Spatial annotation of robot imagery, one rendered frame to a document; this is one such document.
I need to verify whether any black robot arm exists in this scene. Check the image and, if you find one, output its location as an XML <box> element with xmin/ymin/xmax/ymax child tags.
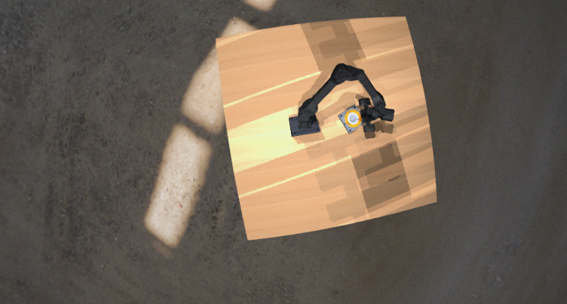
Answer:
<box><xmin>298</xmin><ymin>63</ymin><xmax>395</xmax><ymax>129</ymax></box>

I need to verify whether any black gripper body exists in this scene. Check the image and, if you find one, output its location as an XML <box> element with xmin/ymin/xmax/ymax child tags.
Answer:
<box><xmin>358</xmin><ymin>98</ymin><xmax>375</xmax><ymax>133</ymax></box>

